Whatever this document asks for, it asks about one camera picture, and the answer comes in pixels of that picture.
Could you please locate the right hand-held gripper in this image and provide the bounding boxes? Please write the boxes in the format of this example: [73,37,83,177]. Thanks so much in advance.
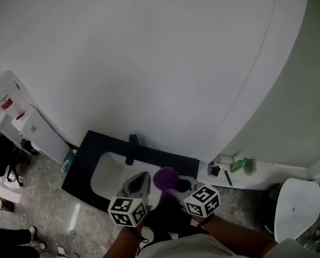
[166,176,221,218]

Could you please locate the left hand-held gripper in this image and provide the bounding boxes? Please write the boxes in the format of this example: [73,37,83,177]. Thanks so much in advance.
[107,171,154,228]

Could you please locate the black sink faucet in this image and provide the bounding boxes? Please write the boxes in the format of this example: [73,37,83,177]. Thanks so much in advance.
[125,134,141,166]

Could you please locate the person's right forearm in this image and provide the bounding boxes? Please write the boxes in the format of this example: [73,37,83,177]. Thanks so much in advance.
[192,213,279,255]

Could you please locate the person's left forearm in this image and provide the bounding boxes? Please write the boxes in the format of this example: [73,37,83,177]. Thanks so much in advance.
[103,219,150,258]

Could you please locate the white sink basin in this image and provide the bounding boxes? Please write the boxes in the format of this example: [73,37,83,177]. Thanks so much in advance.
[90,153,161,207]

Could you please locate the black sink counter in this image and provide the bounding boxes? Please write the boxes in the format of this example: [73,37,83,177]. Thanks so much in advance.
[61,130,200,215]

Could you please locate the small dark bottle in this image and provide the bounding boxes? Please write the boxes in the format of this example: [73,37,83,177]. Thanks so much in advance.
[207,161,221,177]

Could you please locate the person's black trousers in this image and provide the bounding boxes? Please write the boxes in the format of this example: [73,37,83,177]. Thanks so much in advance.
[148,210,203,240]

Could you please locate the black right wristband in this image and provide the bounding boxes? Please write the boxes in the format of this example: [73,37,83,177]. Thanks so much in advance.
[196,214,214,228]

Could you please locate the black wristband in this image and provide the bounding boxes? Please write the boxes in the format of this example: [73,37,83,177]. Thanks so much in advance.
[127,225,150,246]
[196,214,214,228]

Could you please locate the black pen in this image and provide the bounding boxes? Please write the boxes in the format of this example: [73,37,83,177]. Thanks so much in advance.
[223,168,234,188]

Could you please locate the white soap dish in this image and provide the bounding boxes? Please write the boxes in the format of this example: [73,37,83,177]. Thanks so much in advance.
[218,153,235,165]

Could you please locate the black left wristband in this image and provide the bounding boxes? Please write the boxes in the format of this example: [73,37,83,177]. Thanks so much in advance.
[127,225,150,246]

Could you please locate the person's white shoe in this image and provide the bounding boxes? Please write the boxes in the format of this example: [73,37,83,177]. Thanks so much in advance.
[141,227,156,247]

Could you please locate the person's light shirt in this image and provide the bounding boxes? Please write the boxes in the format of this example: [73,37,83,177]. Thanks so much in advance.
[137,233,320,258]

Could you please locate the round scrubbing pad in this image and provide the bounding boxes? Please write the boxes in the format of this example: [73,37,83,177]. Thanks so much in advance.
[243,158,258,176]

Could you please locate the blue bottle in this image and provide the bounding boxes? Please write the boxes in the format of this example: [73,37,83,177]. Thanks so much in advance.
[61,149,78,174]

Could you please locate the white water dispenser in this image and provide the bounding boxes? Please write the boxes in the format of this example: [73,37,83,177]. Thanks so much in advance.
[10,105,71,166]

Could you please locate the white plastic chair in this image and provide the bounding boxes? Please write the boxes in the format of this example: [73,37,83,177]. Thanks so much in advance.
[273,177,320,243]

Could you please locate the green waste bin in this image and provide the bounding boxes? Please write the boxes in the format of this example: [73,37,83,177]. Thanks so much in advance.
[0,195,14,213]

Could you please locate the black office chair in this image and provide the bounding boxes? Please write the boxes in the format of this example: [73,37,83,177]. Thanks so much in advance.
[0,122,32,188]

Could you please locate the clear water jug red label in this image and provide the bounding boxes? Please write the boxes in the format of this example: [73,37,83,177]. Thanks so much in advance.
[0,69,34,120]

